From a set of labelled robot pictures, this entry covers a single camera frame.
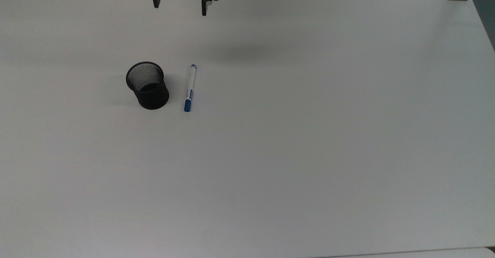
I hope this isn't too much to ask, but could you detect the white marker with blue cap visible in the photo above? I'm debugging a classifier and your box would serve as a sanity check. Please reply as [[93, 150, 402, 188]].
[[184, 64, 198, 113]]

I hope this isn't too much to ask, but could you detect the black mesh pen cup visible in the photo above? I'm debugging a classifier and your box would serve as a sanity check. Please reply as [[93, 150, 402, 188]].
[[126, 61, 170, 110]]

